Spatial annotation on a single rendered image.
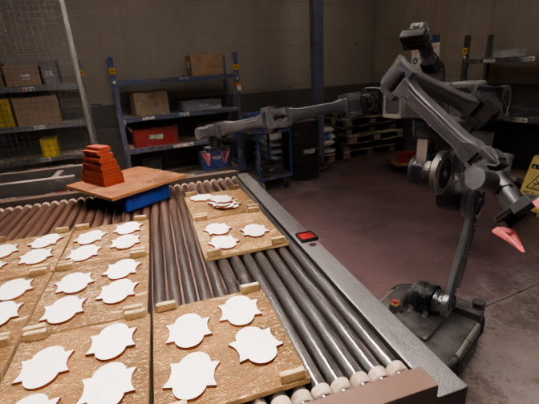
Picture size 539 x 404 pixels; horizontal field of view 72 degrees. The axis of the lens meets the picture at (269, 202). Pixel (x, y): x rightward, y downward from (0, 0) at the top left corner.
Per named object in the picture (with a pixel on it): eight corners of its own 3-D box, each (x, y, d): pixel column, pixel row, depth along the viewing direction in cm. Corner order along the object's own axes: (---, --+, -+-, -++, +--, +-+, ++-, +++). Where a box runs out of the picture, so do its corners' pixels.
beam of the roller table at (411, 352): (247, 180, 273) (247, 172, 271) (465, 406, 85) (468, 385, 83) (236, 182, 271) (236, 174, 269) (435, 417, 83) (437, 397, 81)
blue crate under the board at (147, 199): (142, 189, 243) (139, 175, 240) (172, 196, 225) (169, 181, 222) (97, 204, 220) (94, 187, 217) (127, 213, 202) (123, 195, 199)
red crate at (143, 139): (174, 139, 602) (172, 122, 593) (180, 143, 564) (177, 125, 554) (131, 144, 578) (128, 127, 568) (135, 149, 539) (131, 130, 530)
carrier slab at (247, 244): (261, 212, 191) (261, 210, 191) (288, 245, 154) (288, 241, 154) (192, 224, 182) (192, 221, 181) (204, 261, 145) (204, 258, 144)
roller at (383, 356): (237, 181, 265) (237, 175, 263) (415, 389, 88) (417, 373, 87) (230, 182, 263) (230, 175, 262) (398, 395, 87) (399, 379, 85)
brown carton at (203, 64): (217, 75, 597) (215, 54, 586) (224, 75, 564) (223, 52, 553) (187, 77, 578) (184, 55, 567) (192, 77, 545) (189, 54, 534)
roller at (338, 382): (216, 184, 261) (216, 178, 259) (359, 408, 84) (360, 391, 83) (209, 185, 259) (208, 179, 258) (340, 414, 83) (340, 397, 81)
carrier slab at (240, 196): (240, 190, 230) (240, 187, 229) (261, 211, 193) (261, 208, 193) (184, 199, 219) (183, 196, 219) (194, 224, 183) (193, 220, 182)
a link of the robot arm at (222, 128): (283, 130, 158) (278, 104, 155) (273, 132, 154) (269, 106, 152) (224, 139, 190) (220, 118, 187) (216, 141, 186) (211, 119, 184)
